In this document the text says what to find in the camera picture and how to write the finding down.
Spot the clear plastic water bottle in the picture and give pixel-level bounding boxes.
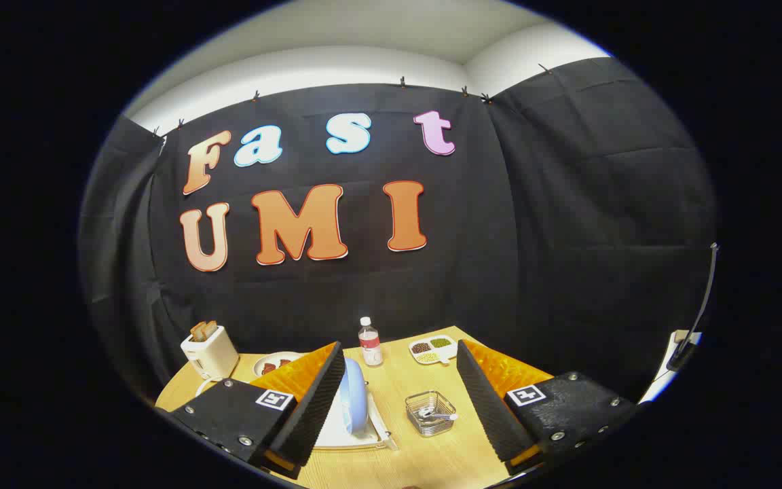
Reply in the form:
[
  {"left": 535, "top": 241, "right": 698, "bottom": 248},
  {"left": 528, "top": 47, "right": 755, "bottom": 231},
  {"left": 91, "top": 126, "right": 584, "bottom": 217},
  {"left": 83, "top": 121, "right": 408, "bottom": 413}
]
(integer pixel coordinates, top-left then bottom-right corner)
[{"left": 358, "top": 316, "right": 384, "bottom": 367}]

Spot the blue plate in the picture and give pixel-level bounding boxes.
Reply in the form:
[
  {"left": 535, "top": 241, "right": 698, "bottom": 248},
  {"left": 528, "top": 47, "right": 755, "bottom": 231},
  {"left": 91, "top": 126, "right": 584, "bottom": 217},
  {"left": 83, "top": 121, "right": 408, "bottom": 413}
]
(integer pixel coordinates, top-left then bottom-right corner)
[{"left": 337, "top": 358, "right": 369, "bottom": 435}]

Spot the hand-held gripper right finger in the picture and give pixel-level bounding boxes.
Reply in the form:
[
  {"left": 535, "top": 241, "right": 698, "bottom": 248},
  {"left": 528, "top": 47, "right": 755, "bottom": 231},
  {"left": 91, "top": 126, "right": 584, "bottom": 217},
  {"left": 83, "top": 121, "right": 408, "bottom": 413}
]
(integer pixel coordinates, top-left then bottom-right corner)
[{"left": 457, "top": 338, "right": 639, "bottom": 476}]

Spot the black strap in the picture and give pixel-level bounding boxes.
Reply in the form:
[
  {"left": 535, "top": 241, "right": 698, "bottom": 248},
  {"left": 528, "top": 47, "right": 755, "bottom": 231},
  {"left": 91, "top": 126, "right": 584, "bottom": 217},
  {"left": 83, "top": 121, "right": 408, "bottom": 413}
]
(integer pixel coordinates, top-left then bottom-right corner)
[{"left": 666, "top": 243, "right": 721, "bottom": 371}]

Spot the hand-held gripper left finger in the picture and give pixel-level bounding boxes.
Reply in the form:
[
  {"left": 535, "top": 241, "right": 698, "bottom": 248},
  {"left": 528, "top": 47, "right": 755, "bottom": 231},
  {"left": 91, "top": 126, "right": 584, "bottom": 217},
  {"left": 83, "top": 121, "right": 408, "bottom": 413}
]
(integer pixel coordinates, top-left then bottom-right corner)
[{"left": 160, "top": 342, "right": 348, "bottom": 479}]

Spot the white wire dish rack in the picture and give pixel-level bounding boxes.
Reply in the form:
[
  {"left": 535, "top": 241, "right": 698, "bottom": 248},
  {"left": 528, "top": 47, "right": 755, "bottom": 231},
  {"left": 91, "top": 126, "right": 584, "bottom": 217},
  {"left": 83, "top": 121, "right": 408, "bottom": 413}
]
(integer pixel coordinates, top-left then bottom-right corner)
[{"left": 194, "top": 377, "right": 398, "bottom": 451}]

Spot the metal wire basket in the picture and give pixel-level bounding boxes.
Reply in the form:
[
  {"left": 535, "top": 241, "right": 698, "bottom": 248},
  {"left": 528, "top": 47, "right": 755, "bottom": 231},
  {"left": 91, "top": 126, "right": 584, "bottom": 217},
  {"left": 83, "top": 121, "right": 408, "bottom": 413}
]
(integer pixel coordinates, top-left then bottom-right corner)
[{"left": 405, "top": 391, "right": 458, "bottom": 437}]

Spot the white toaster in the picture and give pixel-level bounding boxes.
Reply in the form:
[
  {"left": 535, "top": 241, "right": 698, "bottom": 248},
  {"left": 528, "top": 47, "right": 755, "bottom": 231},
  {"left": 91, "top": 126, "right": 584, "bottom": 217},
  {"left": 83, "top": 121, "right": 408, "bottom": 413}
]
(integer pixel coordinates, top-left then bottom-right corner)
[{"left": 181, "top": 325, "right": 240, "bottom": 381}]

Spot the white divided bean dish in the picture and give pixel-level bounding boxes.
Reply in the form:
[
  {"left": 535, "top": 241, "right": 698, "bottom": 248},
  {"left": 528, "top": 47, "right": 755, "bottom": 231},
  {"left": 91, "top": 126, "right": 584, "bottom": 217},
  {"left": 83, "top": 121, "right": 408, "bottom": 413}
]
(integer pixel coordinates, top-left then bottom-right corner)
[{"left": 409, "top": 336, "right": 458, "bottom": 366}]

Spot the small white plate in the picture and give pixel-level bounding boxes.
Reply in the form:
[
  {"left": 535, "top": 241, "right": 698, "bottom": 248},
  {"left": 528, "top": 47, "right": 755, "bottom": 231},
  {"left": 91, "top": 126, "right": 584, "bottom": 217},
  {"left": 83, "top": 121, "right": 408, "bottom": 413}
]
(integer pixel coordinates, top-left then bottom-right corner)
[{"left": 253, "top": 351, "right": 307, "bottom": 378}]

